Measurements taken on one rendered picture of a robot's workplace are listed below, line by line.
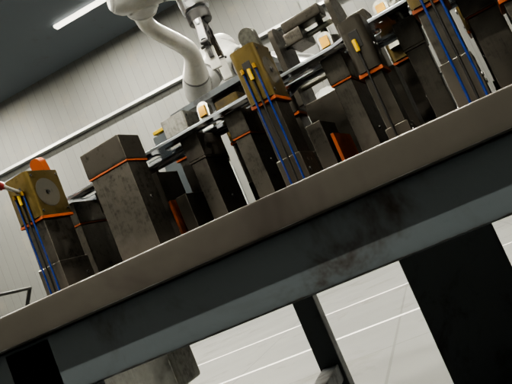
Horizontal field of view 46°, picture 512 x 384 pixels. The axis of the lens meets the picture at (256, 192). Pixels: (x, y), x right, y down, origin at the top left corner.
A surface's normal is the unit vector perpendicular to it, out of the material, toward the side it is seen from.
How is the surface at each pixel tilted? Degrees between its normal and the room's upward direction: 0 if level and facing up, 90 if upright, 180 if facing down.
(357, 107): 90
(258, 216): 90
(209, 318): 90
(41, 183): 90
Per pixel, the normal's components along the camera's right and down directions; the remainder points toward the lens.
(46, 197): 0.82, -0.40
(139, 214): -0.43, 0.06
